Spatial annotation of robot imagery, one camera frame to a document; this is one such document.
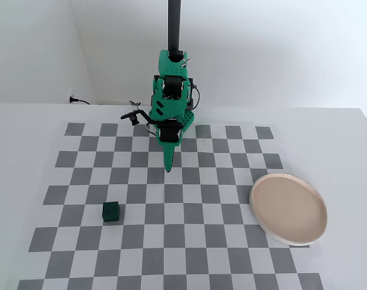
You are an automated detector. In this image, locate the beige round plate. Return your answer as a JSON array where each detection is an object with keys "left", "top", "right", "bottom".
[{"left": 248, "top": 173, "right": 328, "bottom": 247}]

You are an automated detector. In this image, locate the black vertical pole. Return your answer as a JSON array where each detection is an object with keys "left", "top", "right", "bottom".
[{"left": 167, "top": 0, "right": 183, "bottom": 60}]

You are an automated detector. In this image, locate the green perforated robot base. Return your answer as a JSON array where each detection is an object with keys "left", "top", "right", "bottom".
[{"left": 182, "top": 109, "right": 198, "bottom": 134}]

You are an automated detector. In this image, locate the grey white checkered mat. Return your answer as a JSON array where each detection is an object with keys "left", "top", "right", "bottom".
[{"left": 18, "top": 122, "right": 325, "bottom": 290}]

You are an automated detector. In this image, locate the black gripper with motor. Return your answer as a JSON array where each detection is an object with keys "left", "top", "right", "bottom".
[{"left": 157, "top": 119, "right": 184, "bottom": 173}]

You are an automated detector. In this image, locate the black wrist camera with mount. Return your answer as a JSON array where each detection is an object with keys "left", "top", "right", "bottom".
[{"left": 120, "top": 109, "right": 156, "bottom": 127}]

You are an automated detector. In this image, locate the black wall plug with cable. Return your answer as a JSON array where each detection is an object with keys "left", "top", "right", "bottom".
[{"left": 68, "top": 95, "right": 92, "bottom": 106}]

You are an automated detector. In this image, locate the dark green dice cube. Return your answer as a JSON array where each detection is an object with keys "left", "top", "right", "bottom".
[{"left": 102, "top": 201, "right": 121, "bottom": 224}]

